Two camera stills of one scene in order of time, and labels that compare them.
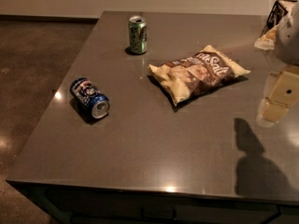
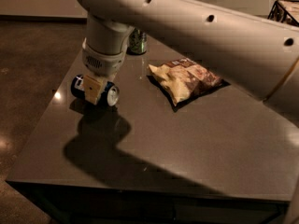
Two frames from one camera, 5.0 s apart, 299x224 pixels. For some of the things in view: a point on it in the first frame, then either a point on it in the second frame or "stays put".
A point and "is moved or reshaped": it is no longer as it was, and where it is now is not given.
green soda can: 137,26 stays put
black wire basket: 277,11 stays put
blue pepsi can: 84,91 is moved or reshaped
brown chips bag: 185,77 stays put
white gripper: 289,38 -> 101,63
